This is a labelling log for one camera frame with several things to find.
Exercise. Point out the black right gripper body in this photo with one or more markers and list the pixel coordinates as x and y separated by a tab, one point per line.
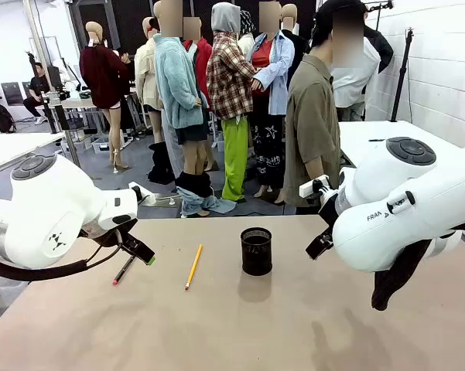
329	206

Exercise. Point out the black pen pink cap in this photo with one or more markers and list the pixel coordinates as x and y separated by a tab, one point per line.
123	271

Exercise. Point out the yellow pencil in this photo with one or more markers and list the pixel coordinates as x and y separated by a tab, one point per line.
193	266

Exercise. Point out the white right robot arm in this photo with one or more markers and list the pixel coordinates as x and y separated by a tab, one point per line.
394	216

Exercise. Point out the person's left forearm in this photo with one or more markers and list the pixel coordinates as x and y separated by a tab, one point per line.
314	170

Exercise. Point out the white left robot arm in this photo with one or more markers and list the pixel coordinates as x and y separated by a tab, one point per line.
42	208

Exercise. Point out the black mesh pen holder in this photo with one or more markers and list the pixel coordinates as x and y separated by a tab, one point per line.
256	255

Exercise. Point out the person in olive shirt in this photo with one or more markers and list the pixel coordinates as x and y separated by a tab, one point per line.
313	116

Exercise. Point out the large white table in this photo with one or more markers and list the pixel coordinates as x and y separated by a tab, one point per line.
394	133

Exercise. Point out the grey floor crate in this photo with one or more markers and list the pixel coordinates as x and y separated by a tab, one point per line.
100	145

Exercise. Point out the mannequin in white shirt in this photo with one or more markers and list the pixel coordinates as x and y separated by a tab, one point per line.
356	81

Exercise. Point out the black tripod stand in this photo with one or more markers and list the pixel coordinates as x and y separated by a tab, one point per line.
403	73

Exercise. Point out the mannequin in plaid shirt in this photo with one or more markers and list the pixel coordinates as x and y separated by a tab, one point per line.
228	85

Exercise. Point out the white table with grey edge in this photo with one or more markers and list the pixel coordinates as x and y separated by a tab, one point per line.
19	145

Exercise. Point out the background workbench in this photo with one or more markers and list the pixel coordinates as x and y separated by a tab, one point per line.
73	104

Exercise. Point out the mannequin in blue fleece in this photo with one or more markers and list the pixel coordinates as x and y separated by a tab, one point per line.
178	89

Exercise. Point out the mannequin in black jacket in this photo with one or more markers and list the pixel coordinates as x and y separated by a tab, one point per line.
381	42

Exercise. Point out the mannequin in maroon sweater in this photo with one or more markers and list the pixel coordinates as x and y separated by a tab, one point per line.
102	77

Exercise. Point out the mannequin in cream jacket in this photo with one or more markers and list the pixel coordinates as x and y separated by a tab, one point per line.
147	73

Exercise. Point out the seated person in black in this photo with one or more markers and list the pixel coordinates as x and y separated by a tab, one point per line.
36	90

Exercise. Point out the black bag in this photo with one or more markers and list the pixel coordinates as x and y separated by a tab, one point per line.
3	118

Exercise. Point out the mannequin in red jacket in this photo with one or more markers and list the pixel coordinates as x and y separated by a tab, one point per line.
201	58

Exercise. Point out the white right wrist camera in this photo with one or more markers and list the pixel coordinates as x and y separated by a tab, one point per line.
313	185

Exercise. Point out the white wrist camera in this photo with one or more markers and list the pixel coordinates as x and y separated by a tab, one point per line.
145	195
313	185

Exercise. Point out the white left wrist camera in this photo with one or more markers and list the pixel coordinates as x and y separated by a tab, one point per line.
145	195

